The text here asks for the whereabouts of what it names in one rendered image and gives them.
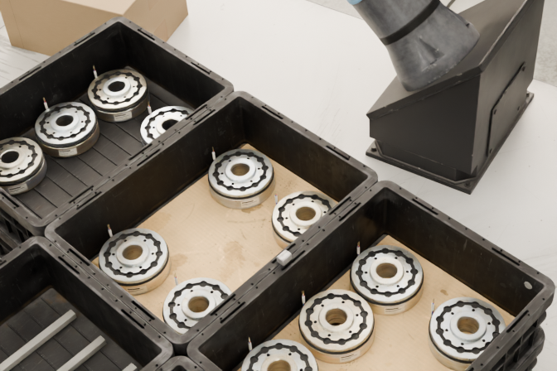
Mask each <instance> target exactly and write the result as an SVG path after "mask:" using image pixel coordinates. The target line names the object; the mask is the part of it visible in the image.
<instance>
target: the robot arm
mask: <svg viewBox="0 0 557 371"><path fill-rule="evenodd" d="M347 1H348V3H350V4H351V5H352V6H353V7H354V8H355V9H356V11H357V12H358V13H359V14H360V16H361V17H362V18H363V20H364V21H365V22H366V24H367V25H368V26H369V27H370V29H371V30H372V31H373V32H374V33H375V34H376V36H377V37H378V38H379V40H380V41H381V42H382V44H383V45H384V46H385V48H386V49H387V51H388V53H389V56H390V59H391V62H392V65H393V66H394V69H395V72H396V74H397V78H398V80H399V82H400V83H401V84H402V85H403V86H404V88H405V89H406V90H407V91H415V90H418V89H422V88H423V87H425V86H427V85H429V84H432V83H433V82H434V81H436V80H438V79H439V78H441V77H442V76H444V75H445V74H447V73H448V72H449V71H450V70H451V69H452V68H454V67H455V66H456V65H457V64H458V63H460V62H461V61H462V60H463V59H464V58H465V57H466V56H467V55H468V54H469V53H470V52H471V50H472V49H473V48H474V46H475V45H476V44H477V42H478V40H479V37H480V34H479V32H478V31H477V29H476V28H475V27H474V25H473V24H472V23H471V22H469V21H467V20H466V19H464V18H463V17H461V16H459V15H458V14H457V13H456V12H454V11H453V10H451V9H450V8H448V7H446V6H445V5H443V4H442V2H441V1H440V0H347Z"/></svg>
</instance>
